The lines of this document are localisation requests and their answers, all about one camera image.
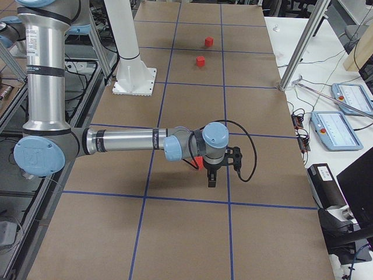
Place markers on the red block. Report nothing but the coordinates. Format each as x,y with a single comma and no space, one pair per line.
198,162
200,61
209,42

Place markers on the small circuit board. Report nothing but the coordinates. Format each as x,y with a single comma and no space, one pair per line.
303,142
297,120

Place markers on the white camera post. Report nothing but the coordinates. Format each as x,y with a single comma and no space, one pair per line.
133,77

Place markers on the aluminium frame post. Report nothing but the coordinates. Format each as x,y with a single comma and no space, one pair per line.
312,23

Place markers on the black cardboard box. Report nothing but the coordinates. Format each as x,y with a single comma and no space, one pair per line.
324,187

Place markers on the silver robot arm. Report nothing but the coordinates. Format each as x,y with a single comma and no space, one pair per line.
49,142
13,32

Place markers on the white plastic hook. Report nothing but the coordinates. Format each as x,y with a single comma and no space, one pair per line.
275,28

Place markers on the black monitor stand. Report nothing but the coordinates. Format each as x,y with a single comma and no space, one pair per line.
343,238

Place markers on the long metal rod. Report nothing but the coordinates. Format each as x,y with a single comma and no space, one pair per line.
341,103

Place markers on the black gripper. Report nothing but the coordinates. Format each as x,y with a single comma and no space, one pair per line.
212,170

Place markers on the small circuit board near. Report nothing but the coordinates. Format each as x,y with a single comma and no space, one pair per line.
303,142

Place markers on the far blue teach pendant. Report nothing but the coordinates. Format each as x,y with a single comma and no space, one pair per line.
353,95

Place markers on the near blue teach pendant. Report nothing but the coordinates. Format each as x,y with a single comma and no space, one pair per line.
334,131

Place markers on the black monitor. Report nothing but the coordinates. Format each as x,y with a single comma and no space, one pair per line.
355,182

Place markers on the small circuit board far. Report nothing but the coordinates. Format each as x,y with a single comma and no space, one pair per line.
297,120

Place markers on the blue teach pendant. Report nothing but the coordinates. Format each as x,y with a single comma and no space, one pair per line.
353,95
334,131

